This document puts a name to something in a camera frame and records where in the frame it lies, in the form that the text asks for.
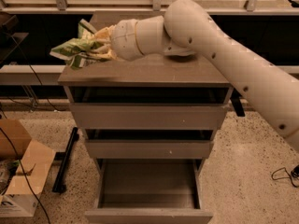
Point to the black metal floor bar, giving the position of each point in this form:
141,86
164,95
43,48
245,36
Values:
63,157

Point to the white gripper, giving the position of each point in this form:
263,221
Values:
124,38

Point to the top grey drawer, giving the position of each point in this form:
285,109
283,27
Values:
148,108

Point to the middle grey drawer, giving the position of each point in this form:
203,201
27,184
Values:
149,144

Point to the open cardboard box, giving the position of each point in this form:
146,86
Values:
36,158

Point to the bottom grey drawer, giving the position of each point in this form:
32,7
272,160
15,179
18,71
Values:
149,192

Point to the green jalapeno chip bag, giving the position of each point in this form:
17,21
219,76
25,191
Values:
75,52

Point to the black table leg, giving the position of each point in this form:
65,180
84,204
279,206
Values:
235,99

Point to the grey drawer cabinet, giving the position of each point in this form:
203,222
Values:
154,70

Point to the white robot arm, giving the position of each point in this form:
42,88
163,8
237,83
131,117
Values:
186,28

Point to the grey drawer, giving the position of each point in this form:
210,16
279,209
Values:
149,192
149,144
148,108

